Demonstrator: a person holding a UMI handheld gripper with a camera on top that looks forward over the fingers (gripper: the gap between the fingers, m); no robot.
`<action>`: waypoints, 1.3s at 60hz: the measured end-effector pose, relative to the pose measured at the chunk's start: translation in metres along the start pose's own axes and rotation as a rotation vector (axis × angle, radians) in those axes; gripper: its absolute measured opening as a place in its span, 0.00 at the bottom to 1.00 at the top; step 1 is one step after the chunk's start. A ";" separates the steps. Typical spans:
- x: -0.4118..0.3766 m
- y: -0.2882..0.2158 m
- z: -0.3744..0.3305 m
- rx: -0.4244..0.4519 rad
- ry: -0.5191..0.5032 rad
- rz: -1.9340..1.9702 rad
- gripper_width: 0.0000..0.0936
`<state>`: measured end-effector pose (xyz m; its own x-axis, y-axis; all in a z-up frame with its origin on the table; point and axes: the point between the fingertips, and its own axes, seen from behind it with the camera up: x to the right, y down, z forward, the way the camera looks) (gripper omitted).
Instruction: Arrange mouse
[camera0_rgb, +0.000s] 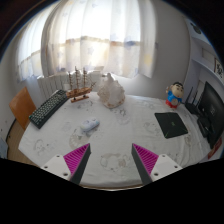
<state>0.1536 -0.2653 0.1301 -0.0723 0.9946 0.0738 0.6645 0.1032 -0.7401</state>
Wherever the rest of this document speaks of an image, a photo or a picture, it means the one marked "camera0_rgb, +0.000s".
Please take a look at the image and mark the small black box device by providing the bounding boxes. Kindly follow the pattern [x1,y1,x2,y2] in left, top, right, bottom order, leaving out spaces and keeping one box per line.
[196,114,214,139]

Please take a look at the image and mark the cartoon boy figure clock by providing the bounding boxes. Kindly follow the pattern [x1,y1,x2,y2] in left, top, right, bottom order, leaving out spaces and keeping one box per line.
[165,81,185,109]

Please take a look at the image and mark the black keyboard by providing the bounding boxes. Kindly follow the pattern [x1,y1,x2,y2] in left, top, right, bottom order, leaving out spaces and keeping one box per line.
[28,89,70,130]

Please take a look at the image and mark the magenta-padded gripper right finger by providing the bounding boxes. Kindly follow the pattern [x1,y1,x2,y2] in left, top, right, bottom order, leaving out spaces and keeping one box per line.
[131,143,184,186]

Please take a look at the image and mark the orange wooden chair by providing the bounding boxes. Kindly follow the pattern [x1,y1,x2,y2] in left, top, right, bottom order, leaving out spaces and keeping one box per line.
[8,86,37,131]

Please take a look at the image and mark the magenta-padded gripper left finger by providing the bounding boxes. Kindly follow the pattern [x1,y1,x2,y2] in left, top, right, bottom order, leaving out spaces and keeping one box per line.
[40,143,92,185]

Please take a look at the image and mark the white printed tablecloth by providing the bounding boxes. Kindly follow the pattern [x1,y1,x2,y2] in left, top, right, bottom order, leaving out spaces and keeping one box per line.
[18,91,214,189]

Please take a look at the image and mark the wooden model sailing ship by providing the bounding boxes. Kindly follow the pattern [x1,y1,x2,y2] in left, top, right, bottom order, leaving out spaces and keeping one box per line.
[65,65,97,104]

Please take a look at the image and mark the black mouse pad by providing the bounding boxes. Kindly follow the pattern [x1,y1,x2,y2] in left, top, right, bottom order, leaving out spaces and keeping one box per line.
[154,111,189,139]

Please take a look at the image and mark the white wall shelf unit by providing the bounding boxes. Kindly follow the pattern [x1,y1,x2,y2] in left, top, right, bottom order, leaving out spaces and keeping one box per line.
[184,16,224,88]

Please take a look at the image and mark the white star-print curtain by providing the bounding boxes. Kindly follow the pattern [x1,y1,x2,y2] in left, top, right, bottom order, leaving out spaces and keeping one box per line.
[16,0,158,83]

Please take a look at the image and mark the black monitor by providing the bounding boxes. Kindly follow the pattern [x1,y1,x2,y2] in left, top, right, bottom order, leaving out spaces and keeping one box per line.
[197,81,224,149]

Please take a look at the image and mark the white cartoon-print computer mouse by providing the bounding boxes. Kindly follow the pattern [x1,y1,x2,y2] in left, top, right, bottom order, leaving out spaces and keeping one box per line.
[79,118,101,133]

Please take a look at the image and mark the large white conch shell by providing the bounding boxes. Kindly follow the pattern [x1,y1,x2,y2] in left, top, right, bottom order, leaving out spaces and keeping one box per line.
[96,72,126,109]

